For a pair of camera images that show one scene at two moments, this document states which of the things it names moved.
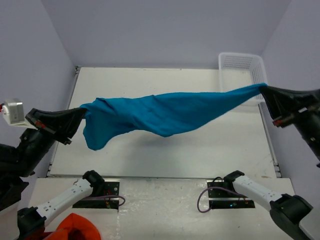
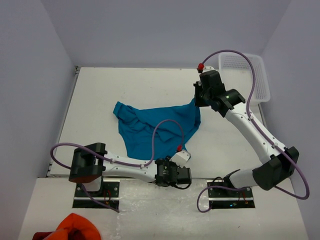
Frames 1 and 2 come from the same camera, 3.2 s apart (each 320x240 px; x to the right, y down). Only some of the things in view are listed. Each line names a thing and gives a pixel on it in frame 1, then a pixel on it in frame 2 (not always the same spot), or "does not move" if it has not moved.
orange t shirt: [74, 227] does not move
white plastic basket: [238, 70] does not move
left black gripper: [57, 124] → [172, 163]
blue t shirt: [164, 114] → [137, 125]
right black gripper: [280, 100] → [198, 102]
